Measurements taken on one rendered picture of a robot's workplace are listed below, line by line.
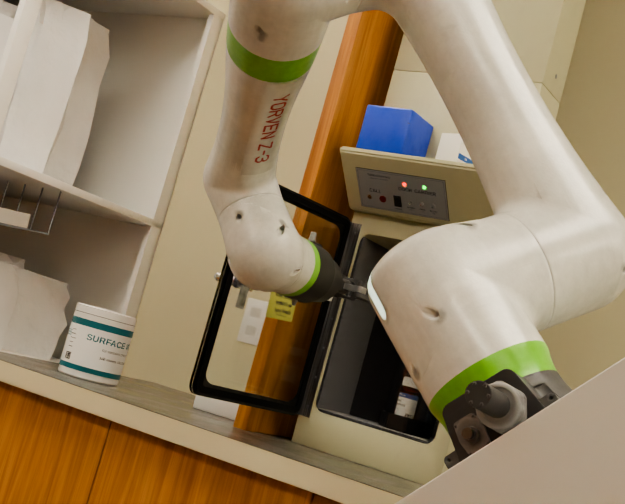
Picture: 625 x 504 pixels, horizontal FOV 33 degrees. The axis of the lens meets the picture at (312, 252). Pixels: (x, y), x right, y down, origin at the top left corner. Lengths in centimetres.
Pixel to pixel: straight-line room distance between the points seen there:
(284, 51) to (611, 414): 59
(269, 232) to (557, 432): 70
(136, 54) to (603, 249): 225
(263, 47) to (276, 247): 34
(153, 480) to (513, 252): 102
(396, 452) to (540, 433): 111
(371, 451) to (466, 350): 101
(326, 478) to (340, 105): 77
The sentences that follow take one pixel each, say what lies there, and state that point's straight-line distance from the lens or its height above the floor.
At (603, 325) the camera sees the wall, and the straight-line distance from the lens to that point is 230.
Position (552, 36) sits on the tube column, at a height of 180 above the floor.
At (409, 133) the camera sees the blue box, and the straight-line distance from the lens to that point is 196.
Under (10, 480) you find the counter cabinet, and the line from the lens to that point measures 213.
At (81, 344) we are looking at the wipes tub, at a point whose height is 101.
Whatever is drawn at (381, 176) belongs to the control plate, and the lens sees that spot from 197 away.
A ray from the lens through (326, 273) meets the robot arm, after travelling 157.
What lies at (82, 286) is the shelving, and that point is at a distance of 304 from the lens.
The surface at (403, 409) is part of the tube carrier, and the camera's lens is 201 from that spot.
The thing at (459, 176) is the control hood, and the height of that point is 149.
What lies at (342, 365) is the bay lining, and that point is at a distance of 208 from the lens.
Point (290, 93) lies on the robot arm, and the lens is 130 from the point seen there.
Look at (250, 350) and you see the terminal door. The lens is 189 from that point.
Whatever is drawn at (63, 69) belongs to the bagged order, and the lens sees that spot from 273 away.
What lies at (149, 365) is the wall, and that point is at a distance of 284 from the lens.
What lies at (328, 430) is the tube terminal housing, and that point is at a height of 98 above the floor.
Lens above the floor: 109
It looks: 6 degrees up
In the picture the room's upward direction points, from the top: 16 degrees clockwise
